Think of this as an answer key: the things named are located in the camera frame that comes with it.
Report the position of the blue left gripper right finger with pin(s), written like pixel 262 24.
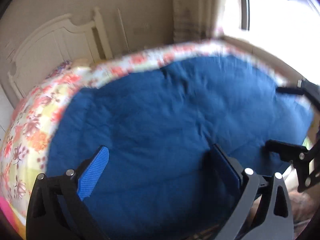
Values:
pixel 229 170

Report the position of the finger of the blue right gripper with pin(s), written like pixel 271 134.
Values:
pixel 290 90
pixel 287 152

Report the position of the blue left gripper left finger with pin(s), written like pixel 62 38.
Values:
pixel 91 172

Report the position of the blue quilted puffer jacket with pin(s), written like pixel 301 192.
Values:
pixel 162 180

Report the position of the floral bed quilt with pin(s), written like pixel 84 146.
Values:
pixel 25 145

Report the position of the pink cloth item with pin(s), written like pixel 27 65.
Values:
pixel 8 213

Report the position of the patterned round cushion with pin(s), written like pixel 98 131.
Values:
pixel 65 65

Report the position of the patterned window curtain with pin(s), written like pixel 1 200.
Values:
pixel 204 19

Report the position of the white wooden headboard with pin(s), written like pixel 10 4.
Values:
pixel 56 41

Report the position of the slim white desk lamp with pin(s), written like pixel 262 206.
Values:
pixel 123 31

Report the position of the window with dark frame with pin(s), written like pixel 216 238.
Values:
pixel 293 21

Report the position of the wall power socket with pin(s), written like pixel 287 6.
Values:
pixel 142 29

